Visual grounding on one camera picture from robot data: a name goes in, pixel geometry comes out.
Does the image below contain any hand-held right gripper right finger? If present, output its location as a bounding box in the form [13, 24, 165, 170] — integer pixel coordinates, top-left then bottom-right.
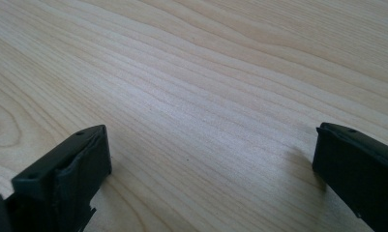
[312, 122, 388, 232]

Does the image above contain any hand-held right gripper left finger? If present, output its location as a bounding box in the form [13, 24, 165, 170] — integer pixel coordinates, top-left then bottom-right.
[5, 124, 113, 232]

